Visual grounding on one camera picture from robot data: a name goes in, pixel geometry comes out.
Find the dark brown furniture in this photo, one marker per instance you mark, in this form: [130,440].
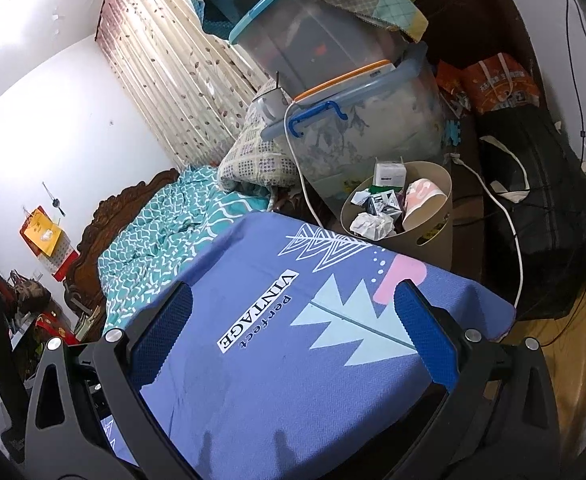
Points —
[473,10]

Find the teal patterned bedsheet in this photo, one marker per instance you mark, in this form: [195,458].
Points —
[173,230]

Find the yellow red paper bag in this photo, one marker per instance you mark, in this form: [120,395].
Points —
[43,232]

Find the small orange packet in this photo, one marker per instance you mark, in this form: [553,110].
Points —
[450,85]

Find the carved wooden headboard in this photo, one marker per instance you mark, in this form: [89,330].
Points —
[103,220]

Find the black white carton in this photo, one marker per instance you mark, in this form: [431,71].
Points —
[380,205]

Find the pink white paper cup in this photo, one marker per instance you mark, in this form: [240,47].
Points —
[420,202]

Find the large orange bag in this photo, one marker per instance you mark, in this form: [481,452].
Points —
[503,85]

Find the red wall calendar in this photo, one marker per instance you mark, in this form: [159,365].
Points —
[64,262]

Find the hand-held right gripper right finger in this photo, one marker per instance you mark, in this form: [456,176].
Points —
[423,330]

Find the blue foam puzzle mat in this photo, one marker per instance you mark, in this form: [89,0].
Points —
[452,137]

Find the blue printed cloth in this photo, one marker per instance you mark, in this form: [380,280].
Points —
[273,385]

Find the checked grey pillow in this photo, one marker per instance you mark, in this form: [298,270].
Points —
[258,160]

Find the beige leaf print curtain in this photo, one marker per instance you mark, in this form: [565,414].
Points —
[173,60]

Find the large black bag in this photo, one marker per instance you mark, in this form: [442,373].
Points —
[548,210]

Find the white tissue packet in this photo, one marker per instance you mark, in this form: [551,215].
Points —
[388,175]

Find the clear storage box blue lid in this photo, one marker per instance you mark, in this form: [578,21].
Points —
[323,35]

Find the beige plastic wastebasket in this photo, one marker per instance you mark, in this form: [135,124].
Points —
[408,255]

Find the red box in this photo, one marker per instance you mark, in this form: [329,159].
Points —
[55,327]

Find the brown handbag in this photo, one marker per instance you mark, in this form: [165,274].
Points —
[30,292]

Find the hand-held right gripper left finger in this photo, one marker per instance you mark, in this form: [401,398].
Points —
[170,320]

